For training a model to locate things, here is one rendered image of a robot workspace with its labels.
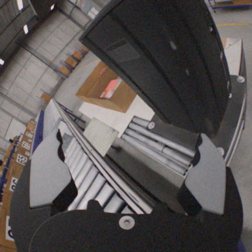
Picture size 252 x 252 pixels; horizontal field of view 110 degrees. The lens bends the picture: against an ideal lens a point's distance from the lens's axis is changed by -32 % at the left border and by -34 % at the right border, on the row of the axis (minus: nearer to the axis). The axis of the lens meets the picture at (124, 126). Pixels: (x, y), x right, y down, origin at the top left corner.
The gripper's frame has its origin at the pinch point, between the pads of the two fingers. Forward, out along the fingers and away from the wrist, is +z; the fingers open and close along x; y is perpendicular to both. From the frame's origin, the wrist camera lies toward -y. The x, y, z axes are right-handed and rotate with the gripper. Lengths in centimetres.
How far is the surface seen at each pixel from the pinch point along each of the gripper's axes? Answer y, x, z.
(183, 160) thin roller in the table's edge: 15.7, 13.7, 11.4
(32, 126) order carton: 102, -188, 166
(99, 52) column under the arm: -7.2, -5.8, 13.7
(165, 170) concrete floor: 81, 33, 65
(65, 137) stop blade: 43, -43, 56
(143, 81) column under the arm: -1.9, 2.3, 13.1
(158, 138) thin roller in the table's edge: 15.8, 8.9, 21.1
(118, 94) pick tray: 8.2, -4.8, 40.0
